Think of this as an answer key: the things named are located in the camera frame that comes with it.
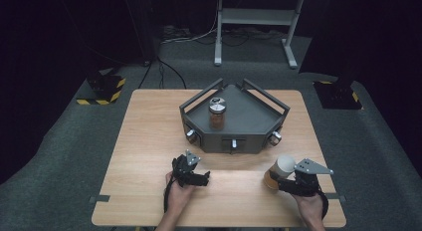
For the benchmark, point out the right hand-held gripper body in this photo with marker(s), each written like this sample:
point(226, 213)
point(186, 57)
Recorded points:
point(307, 183)

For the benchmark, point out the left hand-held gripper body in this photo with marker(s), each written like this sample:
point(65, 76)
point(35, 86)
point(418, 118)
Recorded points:
point(182, 169)

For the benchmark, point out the white lid amber jar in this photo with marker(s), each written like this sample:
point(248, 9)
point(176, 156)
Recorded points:
point(285, 164)

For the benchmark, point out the silver lid spice jar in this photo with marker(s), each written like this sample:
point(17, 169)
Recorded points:
point(217, 116)

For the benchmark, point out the dark grey corner shelf rack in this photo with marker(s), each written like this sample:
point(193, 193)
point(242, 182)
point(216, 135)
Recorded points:
point(245, 118)

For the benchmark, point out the person's right hand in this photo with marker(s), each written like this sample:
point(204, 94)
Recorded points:
point(310, 206)

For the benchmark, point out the person's left hand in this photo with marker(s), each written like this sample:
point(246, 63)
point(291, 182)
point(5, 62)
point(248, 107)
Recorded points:
point(179, 197)

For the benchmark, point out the grey tape strip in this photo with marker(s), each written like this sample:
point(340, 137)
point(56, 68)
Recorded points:
point(99, 198)
point(336, 197)

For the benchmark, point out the black yellow striped stand base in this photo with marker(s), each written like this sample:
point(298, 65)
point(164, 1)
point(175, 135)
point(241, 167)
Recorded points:
point(336, 95)
point(106, 88)

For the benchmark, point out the white metal stand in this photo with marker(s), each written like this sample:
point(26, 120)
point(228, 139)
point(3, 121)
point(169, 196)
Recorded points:
point(255, 17)

